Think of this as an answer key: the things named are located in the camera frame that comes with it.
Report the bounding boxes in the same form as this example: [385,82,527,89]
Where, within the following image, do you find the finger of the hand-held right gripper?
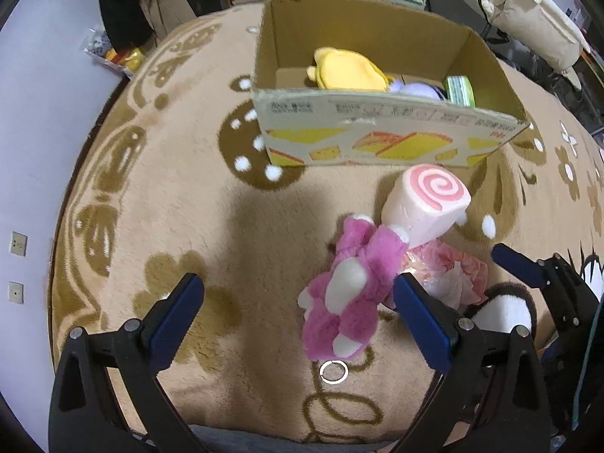
[491,243,600,331]

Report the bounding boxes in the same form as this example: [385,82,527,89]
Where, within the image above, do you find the green tissue pack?
[444,75,476,107]

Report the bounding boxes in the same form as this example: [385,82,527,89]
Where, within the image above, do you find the pink swirl roll plush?
[381,163,471,248]

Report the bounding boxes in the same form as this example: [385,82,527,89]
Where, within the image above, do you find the black and white plush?
[465,283,539,336]

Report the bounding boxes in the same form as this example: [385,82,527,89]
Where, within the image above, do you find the person's grey trousers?
[189,424,402,453]

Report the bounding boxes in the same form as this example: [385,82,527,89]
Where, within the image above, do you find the beige coat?
[131,0,201,41]

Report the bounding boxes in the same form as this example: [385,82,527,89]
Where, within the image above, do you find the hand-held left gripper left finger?
[49,273,206,453]

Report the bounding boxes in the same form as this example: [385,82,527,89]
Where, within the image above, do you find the plastic bag of small things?
[84,28,147,76]

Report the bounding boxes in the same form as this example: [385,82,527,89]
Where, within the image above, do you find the pink plastic wrapped packet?
[401,240,489,311]

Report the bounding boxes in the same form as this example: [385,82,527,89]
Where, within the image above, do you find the yellow plush toy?
[307,47,393,91]

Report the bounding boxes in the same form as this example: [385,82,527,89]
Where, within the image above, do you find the metal ring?
[320,361,349,383]

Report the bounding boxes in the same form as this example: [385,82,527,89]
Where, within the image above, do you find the beige flower printed blanket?
[47,2,604,444]

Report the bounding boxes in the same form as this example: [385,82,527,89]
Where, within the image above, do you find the lilac plush doll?
[387,80,447,101]

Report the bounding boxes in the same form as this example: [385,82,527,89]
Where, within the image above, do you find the printed cardboard box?
[251,0,530,168]

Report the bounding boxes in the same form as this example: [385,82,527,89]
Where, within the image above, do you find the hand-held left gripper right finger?
[394,274,553,453]

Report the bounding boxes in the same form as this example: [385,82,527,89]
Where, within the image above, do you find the pink plush rabbit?
[297,214,410,360]

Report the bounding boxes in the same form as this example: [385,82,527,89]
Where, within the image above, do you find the black coat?
[94,0,156,50]

